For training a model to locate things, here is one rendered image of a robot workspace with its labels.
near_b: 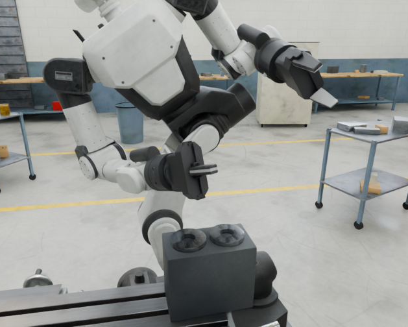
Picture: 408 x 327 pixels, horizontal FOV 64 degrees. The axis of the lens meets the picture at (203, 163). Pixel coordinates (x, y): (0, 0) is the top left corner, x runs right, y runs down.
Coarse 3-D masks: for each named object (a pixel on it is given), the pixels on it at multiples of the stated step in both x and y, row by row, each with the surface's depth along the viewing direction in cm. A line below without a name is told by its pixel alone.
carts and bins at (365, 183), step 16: (0, 112) 364; (16, 112) 382; (128, 112) 526; (128, 128) 537; (336, 128) 310; (352, 128) 299; (368, 128) 291; (384, 128) 293; (400, 128) 293; (0, 160) 380; (16, 160) 380; (368, 160) 276; (32, 176) 403; (320, 176) 325; (336, 176) 335; (352, 176) 335; (368, 176) 280; (384, 176) 335; (400, 176) 335; (0, 192) 368; (320, 192) 328; (352, 192) 300; (368, 192) 298; (384, 192) 300
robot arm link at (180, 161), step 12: (180, 144) 69; (192, 144) 69; (156, 156) 77; (168, 156) 71; (180, 156) 67; (192, 156) 69; (156, 168) 73; (168, 168) 72; (180, 168) 68; (156, 180) 73; (168, 180) 72; (180, 180) 69; (192, 180) 68; (204, 180) 70; (192, 192) 68; (204, 192) 70
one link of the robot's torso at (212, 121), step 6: (198, 114) 107; (204, 114) 106; (210, 114) 106; (192, 120) 106; (198, 120) 105; (204, 120) 104; (210, 120) 105; (216, 120) 106; (180, 126) 108; (186, 126) 106; (192, 126) 104; (198, 126) 104; (216, 126) 105; (222, 126) 107; (180, 132) 108; (186, 132) 105; (222, 132) 108
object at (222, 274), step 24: (168, 240) 83; (192, 240) 83; (216, 240) 80; (240, 240) 81; (168, 264) 76; (192, 264) 77; (216, 264) 79; (240, 264) 80; (168, 288) 79; (192, 288) 79; (216, 288) 81; (240, 288) 83; (192, 312) 82; (216, 312) 84
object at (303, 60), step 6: (294, 54) 64; (300, 54) 63; (306, 54) 63; (294, 60) 64; (300, 60) 63; (306, 60) 62; (312, 60) 61; (300, 66) 62; (306, 66) 61; (312, 66) 60; (318, 66) 60
